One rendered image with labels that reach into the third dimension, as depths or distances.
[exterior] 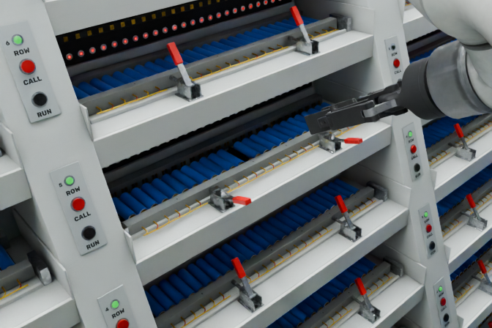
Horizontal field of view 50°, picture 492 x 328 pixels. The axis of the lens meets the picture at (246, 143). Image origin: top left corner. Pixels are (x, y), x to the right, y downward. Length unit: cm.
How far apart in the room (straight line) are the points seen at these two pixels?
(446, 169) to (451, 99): 73
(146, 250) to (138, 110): 21
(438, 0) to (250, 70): 52
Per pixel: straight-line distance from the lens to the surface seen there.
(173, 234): 84
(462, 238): 144
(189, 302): 95
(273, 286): 100
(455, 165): 138
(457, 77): 62
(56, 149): 73
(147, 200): 89
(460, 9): 45
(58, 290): 80
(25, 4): 74
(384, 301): 124
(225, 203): 89
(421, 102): 66
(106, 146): 76
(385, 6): 114
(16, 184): 73
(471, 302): 154
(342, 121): 72
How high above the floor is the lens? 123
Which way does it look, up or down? 14 degrees down
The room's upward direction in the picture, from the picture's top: 15 degrees counter-clockwise
